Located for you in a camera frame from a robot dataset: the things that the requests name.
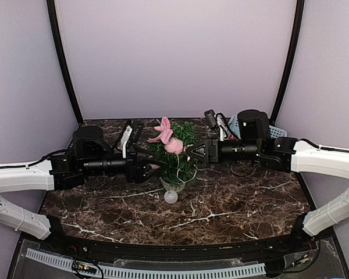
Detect pink pompom ornament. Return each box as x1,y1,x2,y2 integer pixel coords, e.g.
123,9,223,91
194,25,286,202
149,164,160,169
165,138,184,155

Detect pink fabric bow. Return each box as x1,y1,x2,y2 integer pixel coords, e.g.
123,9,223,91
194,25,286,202
147,117,173,145

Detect white ball fairy light string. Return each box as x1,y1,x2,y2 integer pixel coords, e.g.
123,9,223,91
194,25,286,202
145,145,204,204

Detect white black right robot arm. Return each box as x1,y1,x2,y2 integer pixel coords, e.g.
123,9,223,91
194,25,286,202
185,109,349,252

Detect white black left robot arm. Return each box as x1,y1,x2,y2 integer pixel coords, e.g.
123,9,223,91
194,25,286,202
0,126,165,253

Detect small green christmas tree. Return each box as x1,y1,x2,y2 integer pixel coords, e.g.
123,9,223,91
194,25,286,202
148,121,200,185

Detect white tree pot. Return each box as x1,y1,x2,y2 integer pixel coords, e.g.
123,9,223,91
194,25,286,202
159,177,186,193

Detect blue plastic basket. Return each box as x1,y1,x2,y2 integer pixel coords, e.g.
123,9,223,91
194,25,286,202
229,115,288,138

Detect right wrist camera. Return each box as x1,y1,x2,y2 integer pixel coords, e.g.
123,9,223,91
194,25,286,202
204,109,230,141

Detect left black frame post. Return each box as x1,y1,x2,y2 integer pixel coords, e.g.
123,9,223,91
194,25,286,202
46,0,84,125

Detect black frame post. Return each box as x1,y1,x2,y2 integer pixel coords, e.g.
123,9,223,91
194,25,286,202
270,0,305,126
46,0,84,125

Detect black front rail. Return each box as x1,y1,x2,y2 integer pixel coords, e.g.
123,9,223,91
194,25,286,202
40,235,318,262

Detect right black frame post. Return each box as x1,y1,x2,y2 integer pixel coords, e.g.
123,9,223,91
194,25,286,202
270,0,305,126

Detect perforated cable duct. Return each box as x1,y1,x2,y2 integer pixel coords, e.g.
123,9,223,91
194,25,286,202
25,248,266,278

